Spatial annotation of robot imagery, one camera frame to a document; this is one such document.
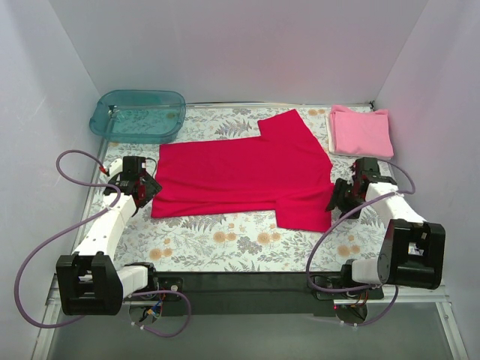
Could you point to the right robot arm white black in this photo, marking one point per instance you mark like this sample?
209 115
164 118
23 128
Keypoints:
413 248

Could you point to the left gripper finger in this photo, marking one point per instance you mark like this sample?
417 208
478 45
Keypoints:
142 198
151 185

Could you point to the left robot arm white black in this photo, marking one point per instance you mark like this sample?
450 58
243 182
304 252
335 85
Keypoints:
88 281

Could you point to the aluminium frame rail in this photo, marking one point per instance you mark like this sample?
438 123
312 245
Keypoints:
405 295

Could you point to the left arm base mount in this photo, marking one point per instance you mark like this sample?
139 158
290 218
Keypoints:
174 284

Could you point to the folded white t shirt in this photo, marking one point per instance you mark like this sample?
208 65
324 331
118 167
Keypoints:
331 141

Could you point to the folded pink t shirt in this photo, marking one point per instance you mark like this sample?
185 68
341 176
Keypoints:
361 133

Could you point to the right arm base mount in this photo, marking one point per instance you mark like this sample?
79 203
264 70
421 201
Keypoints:
334 282

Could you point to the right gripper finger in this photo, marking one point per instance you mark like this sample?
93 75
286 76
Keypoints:
337 200
348 212

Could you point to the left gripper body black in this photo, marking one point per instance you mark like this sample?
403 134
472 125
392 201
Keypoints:
142 184

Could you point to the teal transparent plastic bin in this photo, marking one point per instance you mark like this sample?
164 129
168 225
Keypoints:
139 116

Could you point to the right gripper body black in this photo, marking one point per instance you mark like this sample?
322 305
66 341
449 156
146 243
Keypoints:
346 192

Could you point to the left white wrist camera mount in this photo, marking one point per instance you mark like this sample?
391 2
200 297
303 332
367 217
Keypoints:
113 169

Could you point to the red t shirt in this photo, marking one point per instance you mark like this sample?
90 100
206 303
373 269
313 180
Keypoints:
284 170

